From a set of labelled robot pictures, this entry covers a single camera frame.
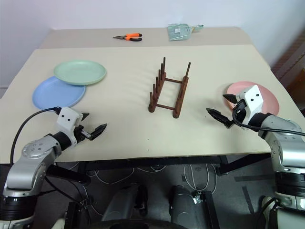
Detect grey robot leg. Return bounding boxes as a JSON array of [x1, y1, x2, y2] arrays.
[[101, 183, 149, 223], [169, 185, 200, 221]]

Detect grey left robot leg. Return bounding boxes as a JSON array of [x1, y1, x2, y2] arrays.
[[101, 183, 149, 223]]

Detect green plate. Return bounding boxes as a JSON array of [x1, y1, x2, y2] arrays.
[[53, 60, 107, 86]]

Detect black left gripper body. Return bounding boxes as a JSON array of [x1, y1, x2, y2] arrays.
[[72, 125, 94, 144]]

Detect black table frame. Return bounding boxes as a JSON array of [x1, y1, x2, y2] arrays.
[[44, 154, 273, 189]]

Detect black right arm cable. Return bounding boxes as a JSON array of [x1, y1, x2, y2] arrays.
[[232, 111, 305, 138]]

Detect blue plate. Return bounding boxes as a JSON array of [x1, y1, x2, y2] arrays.
[[31, 75, 87, 110]]

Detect brown wooden furniture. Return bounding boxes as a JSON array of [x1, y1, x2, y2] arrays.
[[271, 30, 305, 102]]

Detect brown wooden dish rack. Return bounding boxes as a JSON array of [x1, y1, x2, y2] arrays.
[[147, 56, 192, 119]]

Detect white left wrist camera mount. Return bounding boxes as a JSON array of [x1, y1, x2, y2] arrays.
[[56, 107, 83, 135]]

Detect grey right robot leg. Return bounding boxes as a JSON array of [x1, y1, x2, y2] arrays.
[[169, 185, 200, 221]]

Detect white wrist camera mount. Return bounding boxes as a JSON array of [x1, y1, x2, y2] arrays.
[[56, 107, 83, 135], [235, 85, 264, 125]]

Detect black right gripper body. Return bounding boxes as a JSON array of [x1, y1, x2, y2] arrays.
[[232, 98, 248, 125]]

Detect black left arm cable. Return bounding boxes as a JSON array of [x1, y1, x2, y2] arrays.
[[10, 107, 61, 165]]

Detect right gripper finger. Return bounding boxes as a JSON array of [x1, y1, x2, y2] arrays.
[[222, 94, 237, 104], [205, 107, 233, 129]]

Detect dark rounded robot waist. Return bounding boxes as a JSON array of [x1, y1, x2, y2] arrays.
[[89, 214, 194, 229]]

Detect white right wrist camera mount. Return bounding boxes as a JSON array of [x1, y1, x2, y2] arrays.
[[235, 85, 264, 125]]

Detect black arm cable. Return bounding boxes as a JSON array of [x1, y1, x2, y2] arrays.
[[10, 107, 61, 165], [232, 111, 305, 138]]

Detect white floor cable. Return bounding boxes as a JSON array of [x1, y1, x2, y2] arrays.
[[181, 163, 218, 194]]

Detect red plate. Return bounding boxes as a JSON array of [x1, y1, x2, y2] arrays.
[[223, 81, 280, 117]]

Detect orange-handled pliers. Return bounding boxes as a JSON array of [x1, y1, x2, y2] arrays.
[[112, 32, 143, 42]]

